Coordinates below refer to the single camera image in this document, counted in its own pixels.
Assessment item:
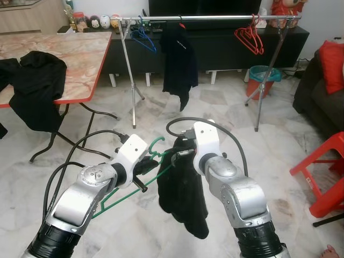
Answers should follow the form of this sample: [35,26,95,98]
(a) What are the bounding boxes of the green plastic hanger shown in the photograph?
[91,137,186,218]

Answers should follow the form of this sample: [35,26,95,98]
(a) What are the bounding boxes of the black knit garment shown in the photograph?
[157,134,210,240]

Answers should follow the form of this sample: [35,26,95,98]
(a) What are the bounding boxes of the blue plastic hanger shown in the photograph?
[131,16,158,53]

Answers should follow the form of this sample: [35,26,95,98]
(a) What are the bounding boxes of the navy blue garment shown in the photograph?
[160,23,199,112]

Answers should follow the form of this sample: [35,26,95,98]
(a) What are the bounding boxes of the red bin with teal bag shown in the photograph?
[246,66,281,101]

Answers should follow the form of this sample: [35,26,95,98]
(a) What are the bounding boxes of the black television console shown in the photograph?
[59,24,311,87]

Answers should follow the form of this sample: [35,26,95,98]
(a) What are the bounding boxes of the marble pattern folding table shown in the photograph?
[0,31,119,163]

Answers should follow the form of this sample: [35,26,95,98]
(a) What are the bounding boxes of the large black garment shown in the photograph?
[0,51,68,133]

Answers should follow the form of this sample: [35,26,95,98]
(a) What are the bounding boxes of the silver metal clothes rack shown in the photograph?
[110,15,302,132]

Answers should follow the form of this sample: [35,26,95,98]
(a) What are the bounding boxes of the red plastic stool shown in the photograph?
[289,132,344,218]

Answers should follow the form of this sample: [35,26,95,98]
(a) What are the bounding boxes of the brown fabric sofa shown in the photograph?
[293,51,344,138]

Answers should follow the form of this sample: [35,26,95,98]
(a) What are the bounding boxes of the black flat television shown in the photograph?
[148,0,262,17]

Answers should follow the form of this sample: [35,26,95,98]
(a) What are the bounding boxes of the black haired round doll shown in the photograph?
[89,15,102,29]

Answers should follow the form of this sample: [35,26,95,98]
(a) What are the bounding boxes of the red lidded glass jar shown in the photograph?
[73,12,88,33]

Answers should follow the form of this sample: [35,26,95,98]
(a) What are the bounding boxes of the red cushion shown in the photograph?
[320,40,344,95]

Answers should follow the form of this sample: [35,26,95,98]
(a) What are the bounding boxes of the red robed figurine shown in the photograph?
[269,0,308,28]

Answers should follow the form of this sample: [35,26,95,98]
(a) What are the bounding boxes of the tan cardboard box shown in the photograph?
[0,0,68,35]

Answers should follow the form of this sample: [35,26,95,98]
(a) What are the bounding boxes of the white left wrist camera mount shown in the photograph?
[114,134,148,186]

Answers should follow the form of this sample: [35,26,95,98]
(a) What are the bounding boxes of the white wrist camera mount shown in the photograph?
[114,134,148,186]
[192,121,221,175]

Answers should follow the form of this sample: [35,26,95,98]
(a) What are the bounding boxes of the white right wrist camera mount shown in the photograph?
[192,121,221,175]

